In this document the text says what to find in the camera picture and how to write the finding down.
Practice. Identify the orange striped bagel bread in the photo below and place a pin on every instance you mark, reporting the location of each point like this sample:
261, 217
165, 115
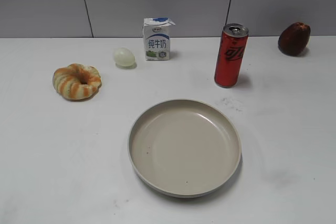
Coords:
77, 81

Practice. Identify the red cola can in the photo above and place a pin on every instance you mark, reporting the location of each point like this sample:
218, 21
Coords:
230, 55

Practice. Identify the white egg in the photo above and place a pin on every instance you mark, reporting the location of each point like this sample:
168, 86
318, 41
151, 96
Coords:
123, 57

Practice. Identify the dark brown avocado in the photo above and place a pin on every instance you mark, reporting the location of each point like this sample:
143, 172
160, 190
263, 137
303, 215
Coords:
294, 39

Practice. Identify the beige round plate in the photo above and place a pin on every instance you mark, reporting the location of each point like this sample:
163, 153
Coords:
184, 148

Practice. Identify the white milk carton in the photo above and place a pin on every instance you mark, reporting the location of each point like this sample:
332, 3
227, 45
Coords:
156, 38

